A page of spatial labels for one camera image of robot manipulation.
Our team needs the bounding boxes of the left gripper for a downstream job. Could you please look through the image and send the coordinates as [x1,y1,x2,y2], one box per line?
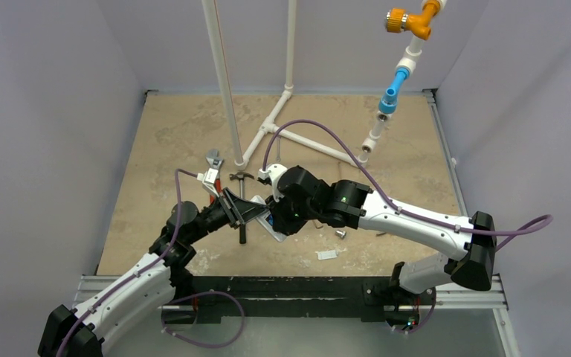
[186,187,268,245]

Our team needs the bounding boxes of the white remote control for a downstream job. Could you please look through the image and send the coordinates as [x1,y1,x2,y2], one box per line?
[251,195,287,242]

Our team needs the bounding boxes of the white battery cover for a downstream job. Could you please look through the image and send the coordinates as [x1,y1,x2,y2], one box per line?
[316,250,338,260]

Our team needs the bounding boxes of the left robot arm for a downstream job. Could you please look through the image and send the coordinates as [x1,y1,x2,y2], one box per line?
[38,189,268,356]

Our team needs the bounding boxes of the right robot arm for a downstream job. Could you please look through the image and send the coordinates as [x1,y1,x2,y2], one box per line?
[258,164,496,303]

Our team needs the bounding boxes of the small silver spanner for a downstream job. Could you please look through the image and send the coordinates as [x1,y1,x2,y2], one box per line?
[275,136,281,163]

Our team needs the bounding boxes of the red adjustable wrench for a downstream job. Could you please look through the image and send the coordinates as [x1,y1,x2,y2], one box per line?
[205,149,224,193]

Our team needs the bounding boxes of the blue pipe fitting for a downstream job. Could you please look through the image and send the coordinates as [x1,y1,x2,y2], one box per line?
[378,68,410,115]

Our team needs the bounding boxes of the orange pipe valve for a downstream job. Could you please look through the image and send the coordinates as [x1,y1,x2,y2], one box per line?
[384,0,446,41]

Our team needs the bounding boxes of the black handled hammer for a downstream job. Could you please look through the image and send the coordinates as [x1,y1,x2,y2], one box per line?
[229,171,254,245]

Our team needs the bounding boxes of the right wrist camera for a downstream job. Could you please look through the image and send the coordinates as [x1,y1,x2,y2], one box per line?
[257,164,288,202]

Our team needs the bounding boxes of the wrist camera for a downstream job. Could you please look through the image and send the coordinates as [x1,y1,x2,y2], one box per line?
[257,164,288,202]
[196,168,219,198]

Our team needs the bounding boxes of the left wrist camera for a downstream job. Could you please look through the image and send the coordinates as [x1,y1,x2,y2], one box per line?
[196,168,219,198]

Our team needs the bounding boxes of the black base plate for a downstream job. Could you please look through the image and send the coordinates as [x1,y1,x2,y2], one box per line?
[159,276,436,330]

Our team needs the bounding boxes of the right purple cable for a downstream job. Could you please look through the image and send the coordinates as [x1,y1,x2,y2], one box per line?
[262,119,555,336]

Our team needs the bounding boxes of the purple cable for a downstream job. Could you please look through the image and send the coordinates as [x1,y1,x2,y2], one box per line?
[54,168,244,357]
[262,119,555,336]

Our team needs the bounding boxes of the white pvc pipe frame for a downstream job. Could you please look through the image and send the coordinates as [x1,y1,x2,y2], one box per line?
[201,1,427,169]

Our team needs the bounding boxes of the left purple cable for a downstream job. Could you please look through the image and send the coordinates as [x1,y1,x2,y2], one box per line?
[54,168,244,357]

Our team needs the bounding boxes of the aluminium rail frame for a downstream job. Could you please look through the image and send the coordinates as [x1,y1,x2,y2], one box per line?
[71,89,522,357]

